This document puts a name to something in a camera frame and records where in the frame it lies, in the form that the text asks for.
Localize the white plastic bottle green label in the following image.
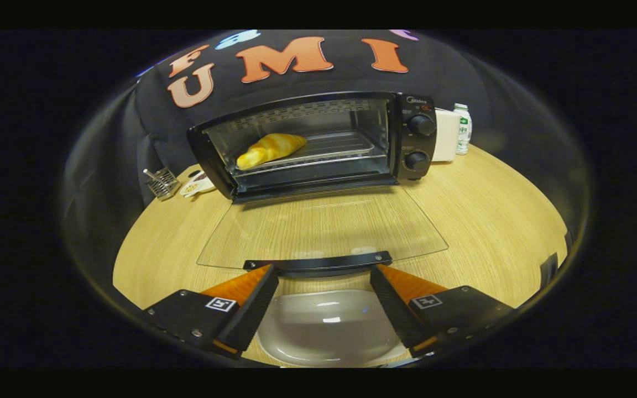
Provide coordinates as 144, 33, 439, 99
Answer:
453, 103, 473, 156

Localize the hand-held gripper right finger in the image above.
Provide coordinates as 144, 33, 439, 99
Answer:
370, 264, 515, 359

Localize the small white dish with snacks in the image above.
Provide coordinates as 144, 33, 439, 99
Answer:
179, 170, 217, 198

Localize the white oval plate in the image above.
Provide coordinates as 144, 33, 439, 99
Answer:
255, 289, 408, 367

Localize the white pop-up toaster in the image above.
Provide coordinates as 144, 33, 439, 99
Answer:
432, 108, 461, 163

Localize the metal baking tray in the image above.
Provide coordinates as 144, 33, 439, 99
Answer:
239, 131, 375, 170

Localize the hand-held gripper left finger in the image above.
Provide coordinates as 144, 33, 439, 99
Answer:
142, 264, 280, 359

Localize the golden croissant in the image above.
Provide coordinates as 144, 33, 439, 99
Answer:
236, 133, 307, 171

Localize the metal wire basket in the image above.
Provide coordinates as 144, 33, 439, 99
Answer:
142, 167, 181, 200

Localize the black toaster oven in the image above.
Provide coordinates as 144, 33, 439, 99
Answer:
187, 91, 450, 278

